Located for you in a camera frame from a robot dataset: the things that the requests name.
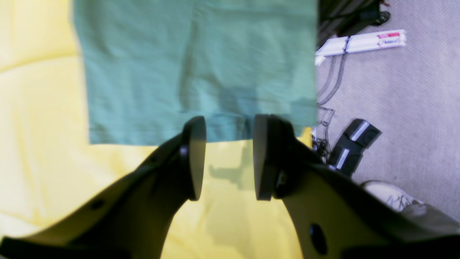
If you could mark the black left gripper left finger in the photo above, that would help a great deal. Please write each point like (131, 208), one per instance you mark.
(130, 218)

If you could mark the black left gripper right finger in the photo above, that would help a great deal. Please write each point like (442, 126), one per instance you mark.
(333, 217)

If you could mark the grey shoe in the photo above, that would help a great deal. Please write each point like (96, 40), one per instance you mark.
(419, 212)

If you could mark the green T-shirt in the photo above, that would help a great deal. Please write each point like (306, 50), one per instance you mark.
(151, 65)

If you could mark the yellow table cloth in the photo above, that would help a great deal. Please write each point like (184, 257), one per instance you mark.
(48, 167)

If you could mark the black foot pedal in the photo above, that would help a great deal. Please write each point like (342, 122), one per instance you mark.
(347, 153)

